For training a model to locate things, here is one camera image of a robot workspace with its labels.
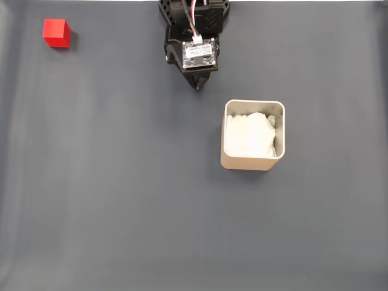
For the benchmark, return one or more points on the dark grey table mat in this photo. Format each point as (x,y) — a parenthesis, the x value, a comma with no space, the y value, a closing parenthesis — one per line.
(121,182)

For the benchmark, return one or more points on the beige square box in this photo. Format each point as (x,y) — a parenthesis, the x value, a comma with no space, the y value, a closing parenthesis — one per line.
(251,163)

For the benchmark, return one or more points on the red cube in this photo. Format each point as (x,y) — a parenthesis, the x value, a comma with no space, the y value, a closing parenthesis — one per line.
(56,31)

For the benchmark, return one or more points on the white crumpled tissue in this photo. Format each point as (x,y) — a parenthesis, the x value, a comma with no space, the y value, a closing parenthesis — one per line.
(250,136)

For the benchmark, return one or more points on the camera circuit board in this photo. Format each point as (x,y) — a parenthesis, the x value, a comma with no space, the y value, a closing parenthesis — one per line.
(198,54)

